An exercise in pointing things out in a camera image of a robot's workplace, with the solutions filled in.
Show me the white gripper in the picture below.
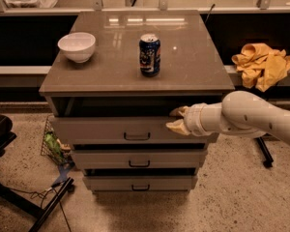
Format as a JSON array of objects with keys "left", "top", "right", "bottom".
[{"left": 166, "top": 103, "right": 209, "bottom": 136}]

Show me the grey top drawer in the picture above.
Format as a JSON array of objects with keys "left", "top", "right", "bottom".
[{"left": 49, "top": 117, "right": 218, "bottom": 145}]

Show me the grey drawer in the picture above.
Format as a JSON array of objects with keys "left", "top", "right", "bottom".
[
  {"left": 49, "top": 117, "right": 218, "bottom": 145},
  {"left": 72, "top": 144, "right": 207, "bottom": 169},
  {"left": 83, "top": 168, "right": 197, "bottom": 191}
]

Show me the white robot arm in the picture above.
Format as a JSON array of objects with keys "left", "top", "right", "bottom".
[{"left": 166, "top": 91, "right": 290, "bottom": 146}]

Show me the grey middle drawer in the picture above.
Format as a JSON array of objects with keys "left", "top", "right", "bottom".
[{"left": 72, "top": 144, "right": 207, "bottom": 169}]

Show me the grey bottom drawer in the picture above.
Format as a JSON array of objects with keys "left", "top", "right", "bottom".
[{"left": 83, "top": 168, "right": 197, "bottom": 191}]

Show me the grey drawer cabinet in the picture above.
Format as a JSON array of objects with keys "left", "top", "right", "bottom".
[{"left": 39, "top": 10, "right": 236, "bottom": 193}]

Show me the blue soda can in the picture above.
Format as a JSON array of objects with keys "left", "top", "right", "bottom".
[{"left": 139, "top": 34, "right": 160, "bottom": 76}]

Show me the black stand leg right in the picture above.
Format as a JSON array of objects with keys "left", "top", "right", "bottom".
[{"left": 256, "top": 137, "right": 274, "bottom": 168}]

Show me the yellow crumpled cloth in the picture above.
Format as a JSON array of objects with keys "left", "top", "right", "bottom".
[{"left": 231, "top": 43, "right": 290, "bottom": 92}]

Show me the white ceramic bowl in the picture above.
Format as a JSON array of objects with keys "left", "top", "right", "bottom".
[{"left": 57, "top": 32, "right": 96, "bottom": 63}]

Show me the blue tape strip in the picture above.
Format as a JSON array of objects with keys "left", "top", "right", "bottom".
[{"left": 51, "top": 162, "right": 74, "bottom": 188}]

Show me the green item in basket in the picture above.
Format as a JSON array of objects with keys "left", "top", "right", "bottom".
[{"left": 44, "top": 131, "right": 63, "bottom": 160}]

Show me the black chair seat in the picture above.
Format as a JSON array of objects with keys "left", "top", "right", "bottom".
[{"left": 0, "top": 114, "right": 16, "bottom": 157}]

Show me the wire mesh basket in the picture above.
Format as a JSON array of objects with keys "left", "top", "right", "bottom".
[{"left": 41, "top": 115, "right": 73, "bottom": 165}]

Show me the black floor cable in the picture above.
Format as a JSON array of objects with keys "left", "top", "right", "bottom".
[{"left": 9, "top": 186, "right": 73, "bottom": 232}]

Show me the black stand frame left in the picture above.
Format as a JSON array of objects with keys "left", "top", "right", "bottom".
[{"left": 0, "top": 177, "right": 73, "bottom": 232}]

